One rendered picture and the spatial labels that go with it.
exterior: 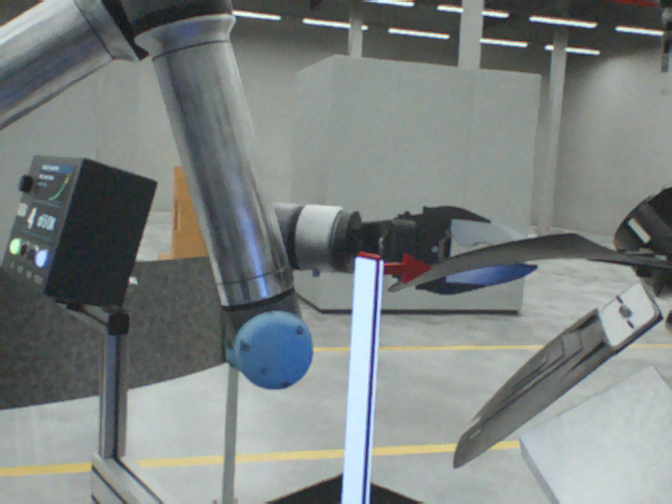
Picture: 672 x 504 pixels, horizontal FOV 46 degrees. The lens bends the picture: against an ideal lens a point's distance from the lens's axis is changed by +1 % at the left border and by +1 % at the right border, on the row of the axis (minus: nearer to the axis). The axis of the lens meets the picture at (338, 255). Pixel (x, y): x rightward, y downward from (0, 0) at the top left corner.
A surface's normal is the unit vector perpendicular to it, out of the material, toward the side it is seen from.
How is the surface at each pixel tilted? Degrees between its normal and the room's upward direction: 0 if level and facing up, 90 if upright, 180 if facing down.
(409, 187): 90
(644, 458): 55
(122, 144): 90
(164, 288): 90
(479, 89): 90
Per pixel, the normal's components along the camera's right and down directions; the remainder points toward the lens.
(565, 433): -0.25, -0.50
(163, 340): 0.79, 0.11
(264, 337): 0.19, 0.12
